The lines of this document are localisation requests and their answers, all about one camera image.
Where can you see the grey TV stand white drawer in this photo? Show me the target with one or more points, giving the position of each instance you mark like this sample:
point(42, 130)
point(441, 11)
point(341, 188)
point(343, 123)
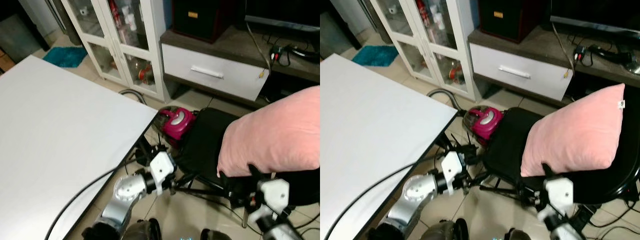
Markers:
point(215, 65)
point(525, 65)

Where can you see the dark grey bin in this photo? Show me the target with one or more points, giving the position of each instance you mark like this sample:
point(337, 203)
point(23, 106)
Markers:
point(15, 32)
point(332, 32)

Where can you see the pink vacuum cleaner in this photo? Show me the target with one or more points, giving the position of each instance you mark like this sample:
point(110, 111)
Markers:
point(177, 122)
point(484, 120)

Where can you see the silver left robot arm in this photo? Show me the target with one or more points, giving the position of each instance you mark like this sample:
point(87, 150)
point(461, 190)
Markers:
point(125, 192)
point(417, 192)

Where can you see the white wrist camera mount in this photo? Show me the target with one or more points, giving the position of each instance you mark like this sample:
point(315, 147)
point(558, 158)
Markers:
point(274, 195)
point(451, 167)
point(161, 169)
point(559, 194)

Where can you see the white bottle in cabinet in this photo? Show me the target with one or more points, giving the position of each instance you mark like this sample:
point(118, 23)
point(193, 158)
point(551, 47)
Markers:
point(439, 19)
point(131, 20)

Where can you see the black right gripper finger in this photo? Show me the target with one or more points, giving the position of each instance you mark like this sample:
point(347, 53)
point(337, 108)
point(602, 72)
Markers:
point(548, 170)
point(254, 172)

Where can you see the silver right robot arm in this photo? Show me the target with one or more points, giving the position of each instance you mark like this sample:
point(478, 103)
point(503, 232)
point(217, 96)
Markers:
point(556, 227)
point(276, 227)

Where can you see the teal floor mat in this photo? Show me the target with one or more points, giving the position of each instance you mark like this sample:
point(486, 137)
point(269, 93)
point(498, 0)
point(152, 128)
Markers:
point(66, 56)
point(376, 55)

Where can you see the black television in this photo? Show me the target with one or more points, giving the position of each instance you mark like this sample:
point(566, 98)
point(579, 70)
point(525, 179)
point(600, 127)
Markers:
point(285, 12)
point(595, 12)

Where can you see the dark robot leg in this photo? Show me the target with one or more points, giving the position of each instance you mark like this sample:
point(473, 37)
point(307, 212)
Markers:
point(215, 235)
point(142, 231)
point(445, 232)

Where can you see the black speaker box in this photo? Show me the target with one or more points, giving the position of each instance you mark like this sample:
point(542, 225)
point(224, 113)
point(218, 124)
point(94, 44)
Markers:
point(507, 17)
point(200, 17)

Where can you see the black chair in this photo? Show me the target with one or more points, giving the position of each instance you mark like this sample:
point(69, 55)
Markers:
point(505, 142)
point(205, 142)

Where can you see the pink pillow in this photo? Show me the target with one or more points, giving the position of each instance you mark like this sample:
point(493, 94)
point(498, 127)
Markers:
point(575, 132)
point(275, 135)

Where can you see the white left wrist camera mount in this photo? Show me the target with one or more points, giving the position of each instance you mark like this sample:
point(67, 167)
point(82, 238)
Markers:
point(161, 169)
point(451, 167)

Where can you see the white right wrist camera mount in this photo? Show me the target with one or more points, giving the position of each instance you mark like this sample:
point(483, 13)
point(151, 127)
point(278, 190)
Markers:
point(559, 194)
point(274, 195)

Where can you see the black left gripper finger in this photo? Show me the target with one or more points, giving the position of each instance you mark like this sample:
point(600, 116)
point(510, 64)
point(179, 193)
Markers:
point(466, 142)
point(162, 146)
point(142, 145)
point(446, 140)

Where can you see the white glass door cabinet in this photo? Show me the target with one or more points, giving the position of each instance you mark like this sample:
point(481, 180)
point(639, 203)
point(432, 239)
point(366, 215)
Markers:
point(430, 45)
point(120, 45)

